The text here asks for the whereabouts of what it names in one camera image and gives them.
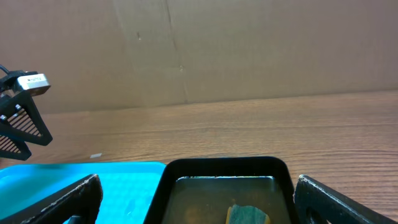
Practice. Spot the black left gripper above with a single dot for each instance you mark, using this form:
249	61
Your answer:
20	119

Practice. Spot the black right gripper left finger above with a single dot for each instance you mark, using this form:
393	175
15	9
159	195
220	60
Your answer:
77	203

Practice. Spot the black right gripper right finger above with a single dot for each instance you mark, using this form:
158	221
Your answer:
317	203

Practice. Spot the green yellow sponge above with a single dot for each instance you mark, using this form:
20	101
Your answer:
246	215

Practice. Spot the blue serving tray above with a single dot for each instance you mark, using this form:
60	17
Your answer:
128	187

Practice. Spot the black water tray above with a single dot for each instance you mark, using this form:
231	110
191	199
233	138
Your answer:
202	190

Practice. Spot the brown cardboard backdrop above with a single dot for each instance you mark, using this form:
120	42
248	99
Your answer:
102	55

